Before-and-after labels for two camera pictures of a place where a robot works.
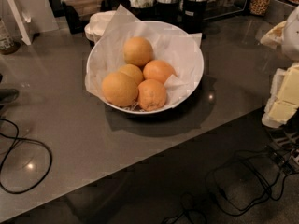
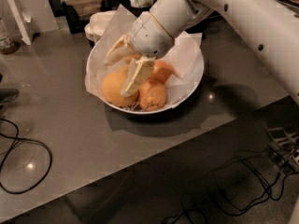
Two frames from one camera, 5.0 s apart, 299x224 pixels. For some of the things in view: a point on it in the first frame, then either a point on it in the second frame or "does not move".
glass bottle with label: [7, 44] does not move
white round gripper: [291, 36] to [149, 37]
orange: [158, 70] does not move
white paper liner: [171, 45] does not move
